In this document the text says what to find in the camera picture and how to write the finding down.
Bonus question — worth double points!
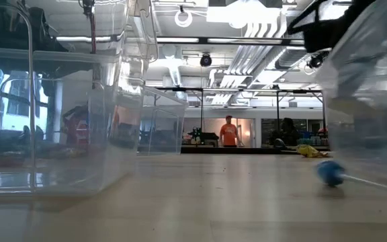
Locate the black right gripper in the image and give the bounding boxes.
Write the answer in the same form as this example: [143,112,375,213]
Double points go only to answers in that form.
[286,0,376,54]

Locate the clear plastic bin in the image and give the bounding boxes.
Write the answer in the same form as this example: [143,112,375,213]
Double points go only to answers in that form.
[136,85,189,157]
[314,0,387,188]
[0,0,159,199]

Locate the yellow candy pack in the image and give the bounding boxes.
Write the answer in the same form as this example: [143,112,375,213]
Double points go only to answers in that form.
[296,144,331,159]

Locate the blue lollipop white stick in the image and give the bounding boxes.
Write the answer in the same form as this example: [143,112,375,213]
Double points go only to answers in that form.
[316,160,387,190]

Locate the black overhead gantry bar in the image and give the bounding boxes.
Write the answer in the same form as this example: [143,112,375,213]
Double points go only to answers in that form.
[156,35,307,46]

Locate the person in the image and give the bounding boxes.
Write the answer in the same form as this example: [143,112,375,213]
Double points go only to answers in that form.
[219,114,241,148]
[269,117,301,149]

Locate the teal background bottles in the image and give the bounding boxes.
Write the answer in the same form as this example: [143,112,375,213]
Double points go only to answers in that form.
[297,136,329,147]

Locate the black background robot equipment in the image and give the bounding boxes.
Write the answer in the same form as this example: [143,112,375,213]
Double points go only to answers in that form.
[187,126,220,148]

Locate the black round camera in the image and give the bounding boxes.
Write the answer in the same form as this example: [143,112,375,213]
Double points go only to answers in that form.
[199,52,214,68]
[306,50,331,71]

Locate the white cable ring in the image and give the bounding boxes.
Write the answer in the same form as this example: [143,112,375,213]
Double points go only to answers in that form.
[174,9,194,29]

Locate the black background workstation frame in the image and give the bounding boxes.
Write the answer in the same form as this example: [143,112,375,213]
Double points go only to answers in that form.
[156,86,327,149]

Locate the black aluminium table frame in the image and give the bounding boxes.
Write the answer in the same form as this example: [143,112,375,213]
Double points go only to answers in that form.
[136,145,331,156]

